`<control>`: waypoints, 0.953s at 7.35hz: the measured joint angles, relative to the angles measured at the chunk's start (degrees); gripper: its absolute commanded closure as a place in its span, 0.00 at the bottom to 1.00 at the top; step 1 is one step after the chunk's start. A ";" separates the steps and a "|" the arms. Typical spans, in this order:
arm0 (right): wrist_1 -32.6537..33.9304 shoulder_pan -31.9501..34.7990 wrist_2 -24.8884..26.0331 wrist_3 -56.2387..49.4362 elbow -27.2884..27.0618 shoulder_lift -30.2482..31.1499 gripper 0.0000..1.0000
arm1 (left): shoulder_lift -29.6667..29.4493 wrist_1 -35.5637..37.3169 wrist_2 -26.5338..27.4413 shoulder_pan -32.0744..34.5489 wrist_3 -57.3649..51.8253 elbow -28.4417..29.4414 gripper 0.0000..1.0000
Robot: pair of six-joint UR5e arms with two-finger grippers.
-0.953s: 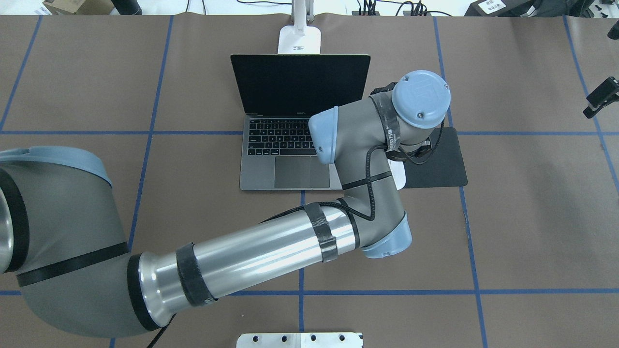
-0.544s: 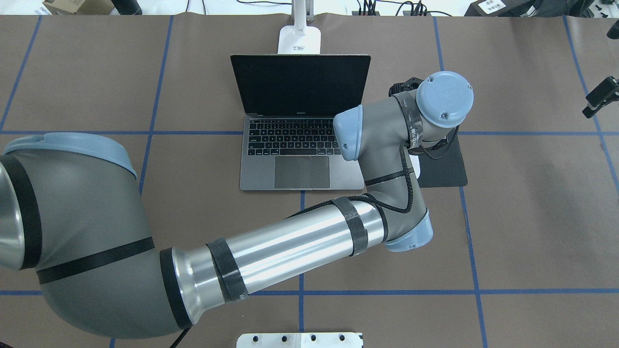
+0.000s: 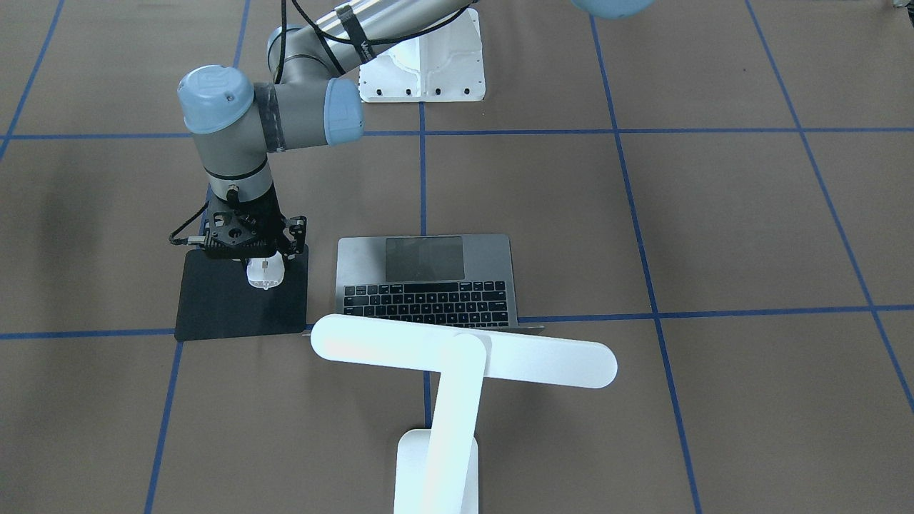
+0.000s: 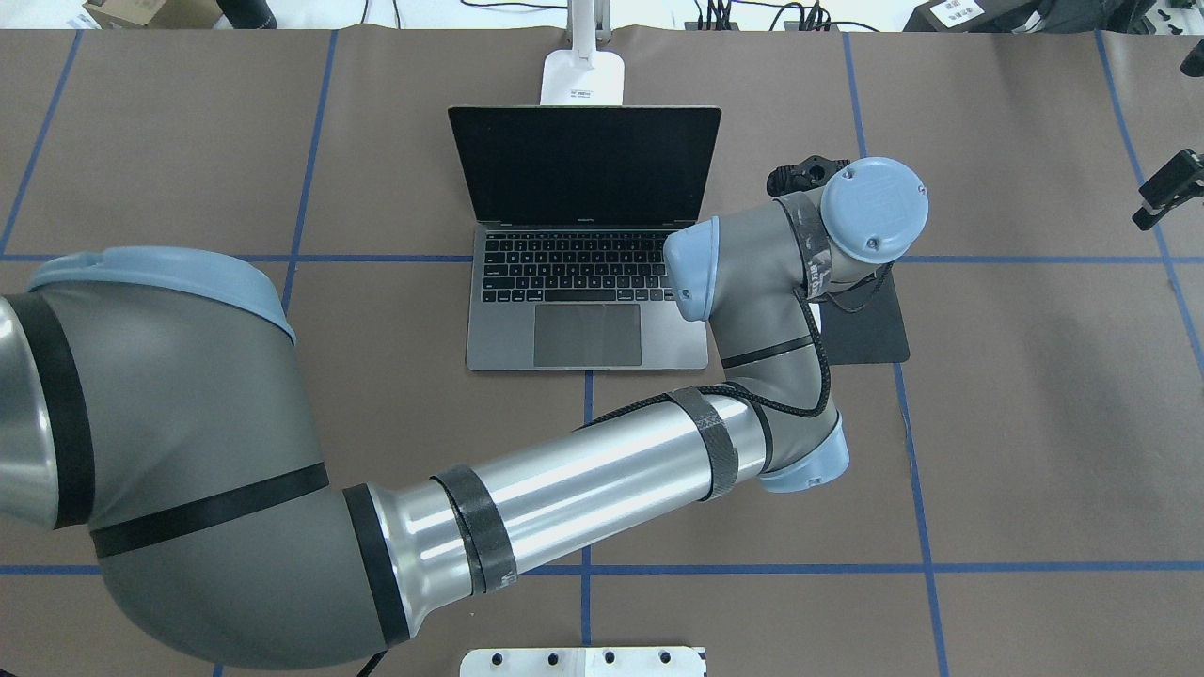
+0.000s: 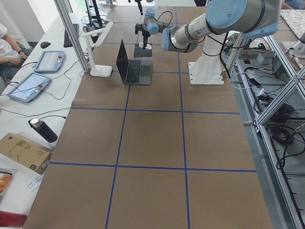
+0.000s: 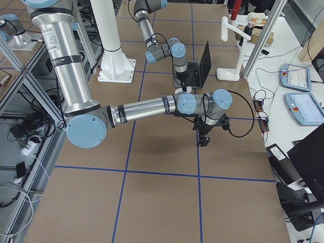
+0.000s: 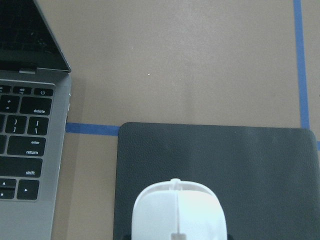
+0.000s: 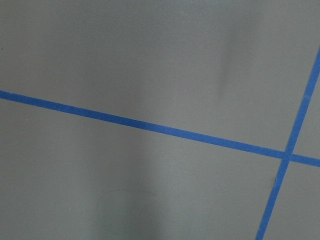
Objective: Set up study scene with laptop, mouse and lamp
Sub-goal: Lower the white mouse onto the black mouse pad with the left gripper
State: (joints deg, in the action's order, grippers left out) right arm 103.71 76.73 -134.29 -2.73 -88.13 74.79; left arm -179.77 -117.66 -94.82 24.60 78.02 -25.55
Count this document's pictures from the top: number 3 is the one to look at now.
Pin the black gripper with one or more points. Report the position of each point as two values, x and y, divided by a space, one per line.
296 231

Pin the white computer mouse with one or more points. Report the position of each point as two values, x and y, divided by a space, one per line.
265 273

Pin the black mouse pad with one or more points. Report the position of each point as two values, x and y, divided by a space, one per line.
216 301

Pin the grey laptop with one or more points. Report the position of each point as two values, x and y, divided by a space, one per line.
463 280

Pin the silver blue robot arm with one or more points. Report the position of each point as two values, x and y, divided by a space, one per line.
235 124

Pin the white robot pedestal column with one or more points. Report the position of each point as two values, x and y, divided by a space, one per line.
443 66

